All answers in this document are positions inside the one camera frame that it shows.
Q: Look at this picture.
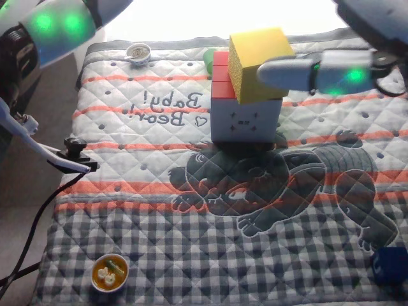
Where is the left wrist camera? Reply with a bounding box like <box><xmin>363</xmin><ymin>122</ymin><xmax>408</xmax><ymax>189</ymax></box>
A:
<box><xmin>63</xmin><ymin>136</ymin><xmax>87</xmax><ymax>159</ymax></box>

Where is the small green cylinder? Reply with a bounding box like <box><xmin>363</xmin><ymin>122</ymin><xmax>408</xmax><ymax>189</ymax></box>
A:
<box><xmin>202</xmin><ymin>48</ymin><xmax>215</xmax><ymax>76</ymax></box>

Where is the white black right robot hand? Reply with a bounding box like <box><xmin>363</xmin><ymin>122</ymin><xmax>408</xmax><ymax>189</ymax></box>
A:
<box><xmin>256</xmin><ymin>0</ymin><xmax>408</xmax><ymax>96</ymax></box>

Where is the blue cube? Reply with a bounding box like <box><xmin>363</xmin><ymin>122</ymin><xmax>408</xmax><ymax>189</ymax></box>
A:
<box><xmin>371</xmin><ymin>245</ymin><xmax>408</xmax><ymax>286</ymax></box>

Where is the black cable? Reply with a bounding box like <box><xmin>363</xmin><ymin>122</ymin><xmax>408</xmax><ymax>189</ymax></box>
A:
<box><xmin>0</xmin><ymin>170</ymin><xmax>89</xmax><ymax>288</ymax></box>

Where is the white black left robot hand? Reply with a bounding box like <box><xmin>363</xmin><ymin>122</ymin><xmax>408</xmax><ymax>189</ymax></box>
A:
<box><xmin>0</xmin><ymin>0</ymin><xmax>134</xmax><ymax>70</ymax></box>

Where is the small toy soup bowl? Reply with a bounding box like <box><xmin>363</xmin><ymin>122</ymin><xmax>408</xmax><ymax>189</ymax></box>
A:
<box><xmin>91</xmin><ymin>254</ymin><xmax>129</xmax><ymax>293</ymax></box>

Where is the grey quilt with printed bear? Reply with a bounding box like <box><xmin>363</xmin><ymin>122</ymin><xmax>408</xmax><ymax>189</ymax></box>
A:
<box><xmin>34</xmin><ymin>28</ymin><xmax>408</xmax><ymax>306</ymax></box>

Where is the Rubik's cube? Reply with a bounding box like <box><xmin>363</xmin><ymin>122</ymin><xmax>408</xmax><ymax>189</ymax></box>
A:
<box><xmin>210</xmin><ymin>50</ymin><xmax>283</xmax><ymax>144</ymax></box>

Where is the small white bowl with spoon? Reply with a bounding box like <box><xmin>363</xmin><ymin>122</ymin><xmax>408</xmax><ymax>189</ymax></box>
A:
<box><xmin>125</xmin><ymin>43</ymin><xmax>152</xmax><ymax>67</ymax></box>

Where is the yellow block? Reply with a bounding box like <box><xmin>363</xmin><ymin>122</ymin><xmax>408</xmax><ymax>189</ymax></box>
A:
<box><xmin>228</xmin><ymin>27</ymin><xmax>296</xmax><ymax>105</ymax></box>

